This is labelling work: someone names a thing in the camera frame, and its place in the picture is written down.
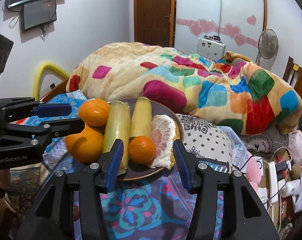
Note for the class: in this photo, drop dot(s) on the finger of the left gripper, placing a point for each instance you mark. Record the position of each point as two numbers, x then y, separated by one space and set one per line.
50 129
28 106

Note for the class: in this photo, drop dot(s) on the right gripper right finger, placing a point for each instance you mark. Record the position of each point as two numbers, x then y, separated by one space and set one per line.
226 204

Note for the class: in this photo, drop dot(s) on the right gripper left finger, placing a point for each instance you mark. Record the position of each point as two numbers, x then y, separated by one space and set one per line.
70 195

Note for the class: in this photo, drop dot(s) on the large front orange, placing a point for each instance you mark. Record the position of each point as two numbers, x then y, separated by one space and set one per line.
84 144

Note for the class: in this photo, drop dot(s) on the large orange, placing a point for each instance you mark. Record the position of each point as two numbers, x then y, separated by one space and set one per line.
94 112
84 144

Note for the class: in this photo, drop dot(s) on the pomelo segment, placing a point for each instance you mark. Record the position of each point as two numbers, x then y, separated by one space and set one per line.
164 131

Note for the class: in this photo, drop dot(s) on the large back orange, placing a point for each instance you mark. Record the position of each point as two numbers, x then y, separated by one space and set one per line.
94 112

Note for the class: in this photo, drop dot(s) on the small mandarin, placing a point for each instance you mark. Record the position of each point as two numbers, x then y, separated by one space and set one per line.
142 150

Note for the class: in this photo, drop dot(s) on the yellow sugarcane piece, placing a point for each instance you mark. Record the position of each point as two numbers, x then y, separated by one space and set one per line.
141 119

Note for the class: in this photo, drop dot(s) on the green sugarcane piece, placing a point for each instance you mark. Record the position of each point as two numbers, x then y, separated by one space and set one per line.
118 127

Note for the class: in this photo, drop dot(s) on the blue patterned patchwork cloth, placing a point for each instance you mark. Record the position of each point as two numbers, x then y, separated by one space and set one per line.
147 209

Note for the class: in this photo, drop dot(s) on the yellow foam tube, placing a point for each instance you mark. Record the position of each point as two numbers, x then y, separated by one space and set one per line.
45 69

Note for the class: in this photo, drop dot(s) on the purple ceramic plate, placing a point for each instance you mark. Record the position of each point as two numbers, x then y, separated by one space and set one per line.
147 137

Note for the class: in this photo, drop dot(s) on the colourful patchwork blanket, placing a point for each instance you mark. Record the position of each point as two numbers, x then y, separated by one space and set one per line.
232 91

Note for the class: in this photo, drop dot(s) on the white bedside cabinet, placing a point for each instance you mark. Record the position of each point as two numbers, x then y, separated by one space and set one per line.
211 47

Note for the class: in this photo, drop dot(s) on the wooden bed headboard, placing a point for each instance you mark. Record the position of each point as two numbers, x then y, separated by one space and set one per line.
293 75

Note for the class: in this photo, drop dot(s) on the standing electric fan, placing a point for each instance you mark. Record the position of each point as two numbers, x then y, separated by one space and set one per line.
268 45

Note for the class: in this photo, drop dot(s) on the glass sliding wardrobe with hearts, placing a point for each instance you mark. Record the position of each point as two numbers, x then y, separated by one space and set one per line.
238 23

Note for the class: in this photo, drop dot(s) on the brown wooden door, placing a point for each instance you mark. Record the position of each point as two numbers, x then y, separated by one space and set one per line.
154 22

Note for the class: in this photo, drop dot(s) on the small black wall monitor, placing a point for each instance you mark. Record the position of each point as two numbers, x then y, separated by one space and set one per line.
38 13

